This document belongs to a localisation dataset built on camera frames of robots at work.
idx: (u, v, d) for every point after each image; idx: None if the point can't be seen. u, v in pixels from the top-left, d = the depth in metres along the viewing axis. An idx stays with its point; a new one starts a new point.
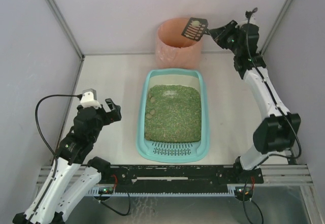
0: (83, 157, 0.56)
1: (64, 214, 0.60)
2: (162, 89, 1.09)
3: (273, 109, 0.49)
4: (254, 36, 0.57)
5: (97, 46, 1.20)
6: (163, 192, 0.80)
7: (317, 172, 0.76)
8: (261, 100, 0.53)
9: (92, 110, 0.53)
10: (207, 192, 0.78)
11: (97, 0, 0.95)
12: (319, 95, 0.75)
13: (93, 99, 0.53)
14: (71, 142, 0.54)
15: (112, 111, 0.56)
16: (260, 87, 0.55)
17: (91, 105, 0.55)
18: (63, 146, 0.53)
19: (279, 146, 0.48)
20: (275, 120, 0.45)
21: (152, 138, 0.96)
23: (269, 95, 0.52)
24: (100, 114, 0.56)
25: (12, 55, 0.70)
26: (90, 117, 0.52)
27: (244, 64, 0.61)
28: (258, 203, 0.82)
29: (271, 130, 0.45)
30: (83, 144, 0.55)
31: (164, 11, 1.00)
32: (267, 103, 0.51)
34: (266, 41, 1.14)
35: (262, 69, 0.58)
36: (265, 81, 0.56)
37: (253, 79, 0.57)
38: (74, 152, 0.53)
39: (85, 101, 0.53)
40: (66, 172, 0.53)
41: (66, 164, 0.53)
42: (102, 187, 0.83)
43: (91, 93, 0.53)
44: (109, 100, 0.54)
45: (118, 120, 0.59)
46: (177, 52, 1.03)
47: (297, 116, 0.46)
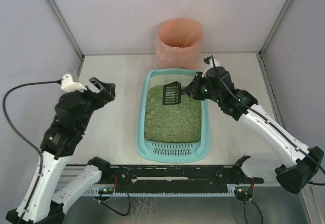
0: (71, 149, 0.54)
1: (64, 206, 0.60)
2: (162, 89, 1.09)
3: (295, 152, 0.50)
4: (225, 75, 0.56)
5: (97, 46, 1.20)
6: (163, 192, 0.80)
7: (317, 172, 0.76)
8: (277, 145, 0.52)
9: (74, 97, 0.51)
10: (207, 192, 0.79)
11: (97, 0, 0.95)
12: (318, 97, 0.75)
13: (72, 82, 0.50)
14: (56, 133, 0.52)
15: (101, 91, 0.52)
16: (267, 130, 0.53)
17: (75, 89, 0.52)
18: (47, 139, 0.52)
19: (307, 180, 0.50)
20: (303, 167, 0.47)
21: (152, 138, 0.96)
23: (282, 136, 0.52)
24: (88, 98, 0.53)
25: (11, 55, 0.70)
26: (72, 104, 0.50)
27: (235, 105, 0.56)
28: (258, 203, 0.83)
29: (304, 177, 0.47)
30: (70, 134, 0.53)
31: (164, 11, 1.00)
32: (286, 147, 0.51)
34: (266, 40, 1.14)
35: (255, 106, 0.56)
36: (269, 122, 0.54)
37: (255, 123, 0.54)
38: (60, 144, 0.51)
39: (65, 86, 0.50)
40: (53, 167, 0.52)
41: (52, 159, 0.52)
42: (102, 187, 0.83)
43: (69, 75, 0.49)
44: (93, 78, 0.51)
45: (111, 100, 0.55)
46: (177, 52, 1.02)
47: (317, 151, 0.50)
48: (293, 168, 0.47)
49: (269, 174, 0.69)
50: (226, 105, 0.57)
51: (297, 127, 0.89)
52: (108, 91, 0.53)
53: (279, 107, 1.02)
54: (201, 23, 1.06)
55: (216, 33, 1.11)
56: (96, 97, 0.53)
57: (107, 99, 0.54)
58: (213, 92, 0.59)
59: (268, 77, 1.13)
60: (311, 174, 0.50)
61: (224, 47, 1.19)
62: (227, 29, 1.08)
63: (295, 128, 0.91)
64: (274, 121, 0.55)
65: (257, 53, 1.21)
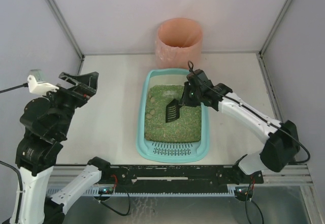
0: (50, 161, 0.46)
1: (65, 206, 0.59)
2: (162, 89, 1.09)
3: (267, 127, 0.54)
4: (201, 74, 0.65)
5: (97, 46, 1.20)
6: (163, 192, 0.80)
7: (317, 172, 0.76)
8: (252, 124, 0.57)
9: (44, 104, 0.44)
10: (207, 192, 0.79)
11: (97, 0, 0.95)
12: (318, 96, 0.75)
13: (37, 85, 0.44)
14: (29, 148, 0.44)
15: (77, 86, 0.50)
16: (240, 112, 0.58)
17: (46, 89, 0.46)
18: (20, 154, 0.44)
19: (290, 155, 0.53)
20: (277, 138, 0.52)
21: (152, 138, 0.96)
23: (255, 115, 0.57)
24: (65, 98, 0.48)
25: (11, 55, 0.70)
26: (40, 114, 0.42)
27: (213, 97, 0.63)
28: (258, 203, 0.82)
29: (278, 148, 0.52)
30: (45, 146, 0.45)
31: (164, 11, 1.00)
32: (259, 123, 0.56)
34: (266, 40, 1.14)
35: (230, 94, 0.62)
36: (241, 103, 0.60)
37: (230, 107, 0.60)
38: (34, 159, 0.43)
39: (33, 89, 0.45)
40: (33, 183, 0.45)
41: (30, 175, 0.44)
42: (102, 187, 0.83)
43: (31, 77, 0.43)
44: (62, 73, 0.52)
45: (94, 95, 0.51)
46: (177, 52, 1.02)
47: (290, 123, 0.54)
48: (268, 141, 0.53)
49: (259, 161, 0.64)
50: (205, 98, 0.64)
51: (297, 126, 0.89)
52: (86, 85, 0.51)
53: (279, 107, 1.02)
54: (201, 23, 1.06)
55: (216, 33, 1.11)
56: (73, 94, 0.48)
57: (88, 93, 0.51)
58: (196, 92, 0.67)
59: (268, 77, 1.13)
60: (291, 150, 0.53)
61: (224, 47, 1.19)
62: (226, 29, 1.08)
63: None
64: (247, 103, 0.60)
65: (257, 53, 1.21)
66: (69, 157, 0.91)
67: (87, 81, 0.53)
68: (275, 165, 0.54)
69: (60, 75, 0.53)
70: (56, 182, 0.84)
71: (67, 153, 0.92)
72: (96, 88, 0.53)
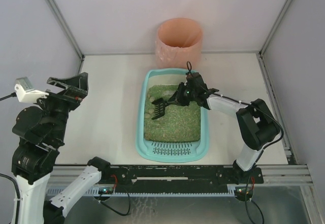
0: (46, 169, 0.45)
1: (64, 210, 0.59)
2: (162, 89, 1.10)
3: (239, 105, 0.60)
4: (197, 77, 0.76)
5: (97, 45, 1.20)
6: (163, 192, 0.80)
7: (318, 172, 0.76)
8: (228, 107, 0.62)
9: (37, 114, 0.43)
10: (207, 192, 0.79)
11: (96, 0, 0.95)
12: (318, 96, 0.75)
13: (25, 92, 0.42)
14: (24, 157, 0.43)
15: (67, 90, 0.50)
16: (221, 101, 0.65)
17: (34, 97, 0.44)
18: (15, 162, 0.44)
19: (267, 135, 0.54)
20: (246, 112, 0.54)
21: (151, 138, 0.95)
23: (230, 100, 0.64)
24: (57, 103, 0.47)
25: (11, 55, 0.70)
26: (33, 124, 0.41)
27: (203, 98, 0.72)
28: (258, 203, 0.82)
29: (248, 120, 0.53)
30: (41, 154, 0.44)
31: (164, 12, 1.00)
32: (232, 104, 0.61)
34: (266, 41, 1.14)
35: (217, 92, 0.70)
36: (223, 96, 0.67)
37: (214, 100, 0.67)
38: (30, 167, 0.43)
39: (22, 97, 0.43)
40: (32, 191, 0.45)
41: (27, 184, 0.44)
42: (102, 187, 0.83)
43: (19, 86, 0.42)
44: (50, 78, 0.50)
45: (86, 96, 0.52)
46: (177, 52, 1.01)
47: (259, 101, 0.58)
48: (237, 114, 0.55)
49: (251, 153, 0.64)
50: (199, 99, 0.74)
51: (297, 126, 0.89)
52: (76, 87, 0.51)
53: (279, 107, 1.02)
54: (201, 23, 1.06)
55: (216, 33, 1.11)
56: (65, 98, 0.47)
57: (79, 96, 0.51)
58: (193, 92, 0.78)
59: (269, 77, 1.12)
60: (267, 126, 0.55)
61: (224, 46, 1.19)
62: (226, 29, 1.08)
63: (295, 128, 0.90)
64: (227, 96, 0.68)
65: (257, 53, 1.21)
66: (70, 157, 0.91)
67: (75, 84, 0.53)
68: (253, 140, 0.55)
69: (47, 81, 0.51)
70: (56, 182, 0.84)
71: (67, 153, 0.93)
72: (87, 90, 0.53)
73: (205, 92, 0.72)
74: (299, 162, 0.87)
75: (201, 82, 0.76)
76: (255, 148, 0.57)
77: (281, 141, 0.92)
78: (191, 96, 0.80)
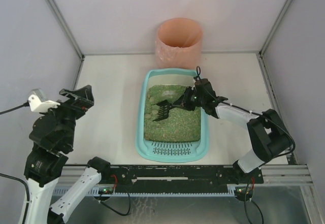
0: (57, 173, 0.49)
1: (65, 216, 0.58)
2: (162, 89, 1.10)
3: (250, 116, 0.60)
4: (206, 85, 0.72)
5: (97, 46, 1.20)
6: (163, 192, 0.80)
7: (317, 172, 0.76)
8: (238, 118, 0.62)
9: (52, 121, 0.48)
10: (207, 192, 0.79)
11: (96, 0, 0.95)
12: (318, 97, 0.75)
13: (40, 102, 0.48)
14: (37, 161, 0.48)
15: (76, 100, 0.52)
16: (230, 110, 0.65)
17: (47, 107, 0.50)
18: (29, 165, 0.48)
19: (280, 147, 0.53)
20: (257, 123, 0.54)
21: (151, 138, 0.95)
23: (240, 109, 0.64)
24: (65, 112, 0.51)
25: (11, 55, 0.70)
26: (47, 131, 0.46)
27: (212, 107, 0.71)
28: (258, 203, 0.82)
29: (259, 131, 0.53)
30: (53, 159, 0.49)
31: (164, 12, 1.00)
32: (242, 114, 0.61)
34: (266, 40, 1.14)
35: (226, 101, 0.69)
36: (232, 104, 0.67)
37: (223, 109, 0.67)
38: (42, 170, 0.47)
39: (37, 106, 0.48)
40: (41, 194, 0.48)
41: (37, 186, 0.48)
42: (102, 187, 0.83)
43: (34, 96, 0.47)
44: (63, 90, 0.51)
45: (92, 106, 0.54)
46: (177, 52, 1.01)
47: (271, 112, 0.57)
48: (248, 124, 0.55)
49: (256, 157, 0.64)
50: (208, 107, 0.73)
51: (297, 126, 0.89)
52: (85, 98, 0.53)
53: (279, 107, 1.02)
54: (201, 23, 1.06)
55: (216, 33, 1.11)
56: (72, 107, 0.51)
57: (87, 105, 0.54)
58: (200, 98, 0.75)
59: (268, 77, 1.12)
60: (279, 138, 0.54)
61: (224, 47, 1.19)
62: (226, 29, 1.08)
63: (295, 128, 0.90)
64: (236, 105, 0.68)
65: (257, 53, 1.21)
66: (70, 157, 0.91)
67: (83, 94, 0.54)
68: (264, 152, 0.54)
69: (60, 91, 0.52)
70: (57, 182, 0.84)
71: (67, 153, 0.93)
72: (93, 99, 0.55)
73: (214, 101, 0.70)
74: (298, 162, 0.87)
75: (210, 89, 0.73)
76: (266, 160, 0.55)
77: None
78: (198, 102, 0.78)
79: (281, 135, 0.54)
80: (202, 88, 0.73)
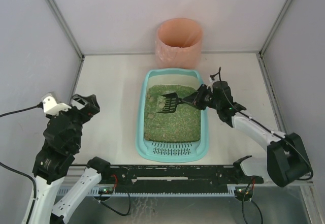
0: (63, 172, 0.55)
1: (65, 217, 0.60)
2: (162, 89, 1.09)
3: (271, 136, 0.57)
4: (226, 89, 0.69)
5: (96, 46, 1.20)
6: (164, 192, 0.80)
7: (317, 172, 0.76)
8: (258, 135, 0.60)
9: (66, 120, 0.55)
10: (207, 192, 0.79)
11: (97, 0, 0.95)
12: (317, 97, 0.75)
13: (56, 104, 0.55)
14: (46, 159, 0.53)
15: (86, 106, 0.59)
16: (250, 124, 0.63)
17: (59, 110, 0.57)
18: (38, 163, 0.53)
19: (296, 174, 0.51)
20: (279, 147, 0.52)
21: (151, 138, 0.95)
23: (260, 126, 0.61)
24: (74, 115, 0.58)
25: (11, 55, 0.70)
26: (62, 129, 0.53)
27: (228, 114, 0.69)
28: (259, 203, 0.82)
29: (279, 156, 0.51)
30: (61, 157, 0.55)
31: (164, 12, 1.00)
32: (263, 132, 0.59)
34: (266, 40, 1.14)
35: (243, 111, 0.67)
36: (252, 118, 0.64)
37: (241, 121, 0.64)
38: (51, 168, 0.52)
39: (51, 106, 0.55)
40: (48, 192, 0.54)
41: (45, 183, 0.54)
42: (102, 187, 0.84)
43: (51, 98, 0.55)
44: (76, 94, 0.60)
45: (97, 113, 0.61)
46: (177, 52, 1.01)
47: (295, 137, 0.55)
48: (269, 147, 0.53)
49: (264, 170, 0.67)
50: (223, 114, 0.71)
51: (297, 127, 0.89)
52: (92, 104, 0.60)
53: (279, 107, 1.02)
54: (201, 23, 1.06)
55: (216, 33, 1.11)
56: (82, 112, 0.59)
57: (92, 113, 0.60)
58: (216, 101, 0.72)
59: (268, 77, 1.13)
60: (298, 164, 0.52)
61: (224, 47, 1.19)
62: (226, 29, 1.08)
63: (295, 128, 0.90)
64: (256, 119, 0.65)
65: (257, 53, 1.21)
66: None
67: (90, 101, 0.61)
68: (279, 177, 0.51)
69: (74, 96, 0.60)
70: None
71: None
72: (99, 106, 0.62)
73: (231, 109, 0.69)
74: None
75: (230, 94, 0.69)
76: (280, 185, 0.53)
77: None
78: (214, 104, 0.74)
79: (300, 162, 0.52)
80: (222, 93, 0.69)
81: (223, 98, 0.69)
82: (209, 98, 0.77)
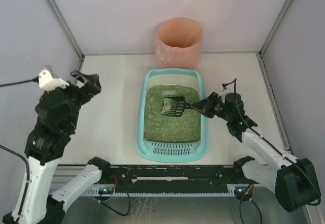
0: (57, 153, 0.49)
1: (65, 203, 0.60)
2: (161, 89, 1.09)
3: (282, 160, 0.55)
4: (240, 103, 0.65)
5: (97, 46, 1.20)
6: (164, 192, 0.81)
7: (317, 172, 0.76)
8: (267, 156, 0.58)
9: (60, 95, 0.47)
10: (207, 192, 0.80)
11: (97, 0, 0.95)
12: (318, 97, 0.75)
13: (51, 79, 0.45)
14: (39, 137, 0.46)
15: (86, 84, 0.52)
16: (260, 144, 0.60)
17: (57, 86, 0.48)
18: (30, 143, 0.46)
19: (304, 200, 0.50)
20: (289, 172, 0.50)
21: (151, 138, 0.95)
23: (271, 148, 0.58)
24: (72, 92, 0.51)
25: (11, 55, 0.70)
26: (55, 104, 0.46)
27: (237, 128, 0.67)
28: (258, 203, 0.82)
29: (290, 182, 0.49)
30: (55, 136, 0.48)
31: (164, 12, 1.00)
32: (273, 156, 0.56)
34: (266, 40, 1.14)
35: (254, 128, 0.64)
36: (262, 136, 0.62)
37: (251, 138, 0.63)
38: (44, 148, 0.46)
39: (47, 83, 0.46)
40: (42, 173, 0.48)
41: (38, 165, 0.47)
42: (102, 187, 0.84)
43: (46, 72, 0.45)
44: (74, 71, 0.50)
45: (98, 93, 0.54)
46: (177, 52, 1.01)
47: (307, 162, 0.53)
48: (279, 171, 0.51)
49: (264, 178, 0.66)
50: (232, 127, 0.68)
51: (297, 127, 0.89)
52: (93, 83, 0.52)
53: (279, 107, 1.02)
54: (201, 23, 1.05)
55: (216, 33, 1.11)
56: (81, 91, 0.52)
57: (93, 92, 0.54)
58: (227, 114, 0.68)
59: (268, 77, 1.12)
60: (306, 190, 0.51)
61: (224, 47, 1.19)
62: (226, 29, 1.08)
63: (295, 128, 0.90)
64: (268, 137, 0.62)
65: (257, 53, 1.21)
66: (70, 157, 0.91)
67: (91, 80, 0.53)
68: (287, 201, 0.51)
69: (72, 72, 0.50)
70: None
71: (68, 153, 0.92)
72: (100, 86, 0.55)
73: (242, 124, 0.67)
74: None
75: (242, 108, 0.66)
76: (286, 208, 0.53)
77: (281, 141, 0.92)
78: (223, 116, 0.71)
79: (309, 189, 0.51)
80: (233, 105, 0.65)
81: (234, 112, 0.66)
82: (220, 107, 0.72)
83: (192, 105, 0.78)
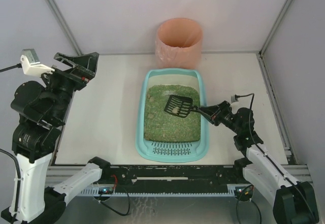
0: (47, 148, 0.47)
1: (67, 196, 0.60)
2: (162, 89, 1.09)
3: (282, 180, 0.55)
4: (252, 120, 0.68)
5: (97, 46, 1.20)
6: (164, 192, 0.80)
7: (317, 172, 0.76)
8: (269, 175, 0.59)
9: (36, 88, 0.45)
10: (207, 192, 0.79)
11: (97, 0, 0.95)
12: (318, 97, 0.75)
13: (30, 65, 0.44)
14: (25, 134, 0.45)
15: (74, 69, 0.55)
16: (263, 161, 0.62)
17: (41, 71, 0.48)
18: (16, 139, 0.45)
19: (301, 223, 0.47)
20: (287, 193, 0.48)
21: (151, 138, 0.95)
23: (274, 167, 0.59)
24: (61, 78, 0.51)
25: (11, 55, 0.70)
26: (32, 100, 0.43)
27: (244, 143, 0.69)
28: (258, 203, 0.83)
29: (287, 203, 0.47)
30: (41, 132, 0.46)
31: (164, 12, 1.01)
32: (275, 174, 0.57)
34: (266, 41, 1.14)
35: (259, 145, 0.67)
36: (266, 155, 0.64)
37: (254, 154, 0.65)
38: (31, 145, 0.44)
39: (27, 70, 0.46)
40: (32, 171, 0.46)
41: (28, 163, 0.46)
42: (102, 187, 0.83)
43: (24, 58, 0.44)
44: (58, 55, 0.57)
45: (91, 78, 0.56)
46: (177, 52, 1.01)
47: (308, 185, 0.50)
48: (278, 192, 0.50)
49: (262, 187, 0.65)
50: (239, 141, 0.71)
51: (297, 127, 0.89)
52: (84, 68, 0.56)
53: (279, 107, 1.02)
54: (201, 23, 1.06)
55: (216, 34, 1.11)
56: (71, 77, 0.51)
57: (86, 76, 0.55)
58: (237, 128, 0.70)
59: (268, 77, 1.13)
60: (303, 213, 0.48)
61: (224, 47, 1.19)
62: (226, 29, 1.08)
63: (295, 128, 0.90)
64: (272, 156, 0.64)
65: (257, 53, 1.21)
66: (70, 157, 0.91)
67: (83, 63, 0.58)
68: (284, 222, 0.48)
69: (56, 56, 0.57)
70: (56, 182, 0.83)
71: (68, 154, 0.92)
72: (95, 70, 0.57)
73: (249, 139, 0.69)
74: (298, 162, 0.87)
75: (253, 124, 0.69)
76: None
77: (281, 141, 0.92)
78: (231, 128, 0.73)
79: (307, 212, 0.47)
80: (244, 121, 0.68)
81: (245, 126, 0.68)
82: (230, 118, 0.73)
83: (200, 108, 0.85)
